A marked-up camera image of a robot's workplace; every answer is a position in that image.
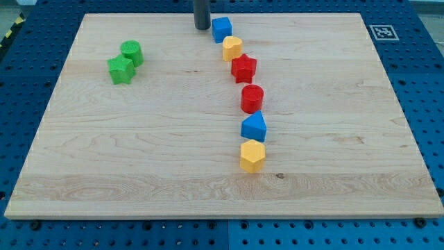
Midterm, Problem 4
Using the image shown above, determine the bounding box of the green star block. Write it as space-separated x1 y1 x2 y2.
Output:
107 55 136 85

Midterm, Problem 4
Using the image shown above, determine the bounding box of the wooden board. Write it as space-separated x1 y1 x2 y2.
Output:
5 13 443 220

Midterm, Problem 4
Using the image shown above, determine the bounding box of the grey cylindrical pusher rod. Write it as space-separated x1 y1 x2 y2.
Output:
193 0 211 31

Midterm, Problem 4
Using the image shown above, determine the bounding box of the white fiducial marker tag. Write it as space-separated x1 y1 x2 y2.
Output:
369 24 399 41

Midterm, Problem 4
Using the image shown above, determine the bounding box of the yellow hexagon block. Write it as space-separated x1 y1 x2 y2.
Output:
239 140 266 173

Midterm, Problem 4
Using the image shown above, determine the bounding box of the red cylinder block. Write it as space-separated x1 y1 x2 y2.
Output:
241 85 264 114

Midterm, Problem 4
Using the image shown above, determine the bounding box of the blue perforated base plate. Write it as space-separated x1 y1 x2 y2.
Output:
1 1 443 249

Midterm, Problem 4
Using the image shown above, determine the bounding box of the blue triangle block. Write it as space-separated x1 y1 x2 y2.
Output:
241 110 267 142

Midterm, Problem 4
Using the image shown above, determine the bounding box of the red star block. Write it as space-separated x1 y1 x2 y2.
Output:
231 53 257 83

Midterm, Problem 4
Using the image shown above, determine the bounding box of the green cylinder block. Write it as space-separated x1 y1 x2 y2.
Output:
120 40 144 67

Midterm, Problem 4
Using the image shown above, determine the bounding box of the yellow heart block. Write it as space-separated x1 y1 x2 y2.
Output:
222 36 243 62

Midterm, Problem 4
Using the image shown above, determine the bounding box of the blue cube block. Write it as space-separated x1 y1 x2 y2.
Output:
212 17 232 44

